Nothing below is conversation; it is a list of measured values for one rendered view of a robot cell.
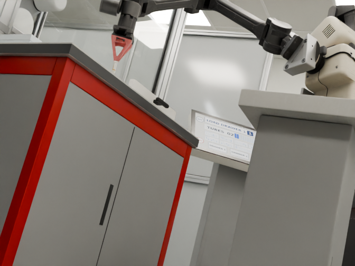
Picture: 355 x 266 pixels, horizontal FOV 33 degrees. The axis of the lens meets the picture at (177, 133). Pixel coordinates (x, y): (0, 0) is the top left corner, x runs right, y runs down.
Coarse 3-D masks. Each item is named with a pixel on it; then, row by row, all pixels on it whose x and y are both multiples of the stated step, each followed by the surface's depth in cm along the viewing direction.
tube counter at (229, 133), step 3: (228, 132) 294; (231, 132) 295; (234, 132) 296; (228, 135) 293; (231, 135) 294; (234, 135) 294; (237, 135) 295; (240, 135) 296; (237, 138) 293; (240, 138) 294; (243, 138) 295; (246, 138) 296; (249, 138) 297; (252, 138) 298; (249, 141) 295; (252, 141) 295
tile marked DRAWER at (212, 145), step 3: (210, 144) 282; (213, 144) 282; (216, 144) 283; (210, 147) 280; (213, 147) 280; (216, 147) 281; (219, 147) 282; (222, 147) 283; (225, 147) 284; (219, 150) 280; (222, 150) 281; (225, 150) 282
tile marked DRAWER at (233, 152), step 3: (231, 150) 283; (234, 150) 284; (237, 150) 285; (231, 153) 282; (234, 153) 282; (237, 153) 283; (240, 153) 284; (243, 153) 285; (246, 153) 286; (237, 156) 281; (240, 156) 282; (243, 156) 283; (246, 156) 284
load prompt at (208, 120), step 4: (204, 120) 296; (208, 120) 297; (212, 120) 298; (216, 120) 299; (212, 124) 296; (216, 124) 297; (220, 124) 298; (224, 124) 299; (228, 124) 300; (228, 128) 297; (232, 128) 299; (236, 128) 300; (240, 128) 301; (240, 132) 298; (244, 132) 299; (248, 132) 301; (252, 132) 302; (252, 136) 299
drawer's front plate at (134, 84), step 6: (132, 84) 193; (138, 84) 196; (138, 90) 196; (144, 90) 199; (144, 96) 199; (150, 96) 202; (156, 96) 206; (162, 108) 209; (168, 108) 212; (168, 114) 213; (174, 114) 216
